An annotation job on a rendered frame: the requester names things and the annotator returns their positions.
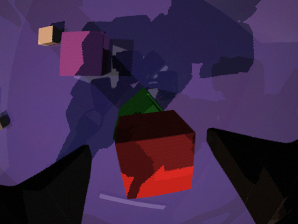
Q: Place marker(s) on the green block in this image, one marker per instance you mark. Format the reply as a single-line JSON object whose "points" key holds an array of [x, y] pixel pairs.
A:
{"points": [[125, 108], [145, 105]]}

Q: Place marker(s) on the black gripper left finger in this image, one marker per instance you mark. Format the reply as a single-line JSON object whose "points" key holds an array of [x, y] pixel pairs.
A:
{"points": [[56, 195]]}

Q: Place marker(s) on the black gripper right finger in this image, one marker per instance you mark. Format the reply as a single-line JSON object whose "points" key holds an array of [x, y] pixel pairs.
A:
{"points": [[262, 171]]}

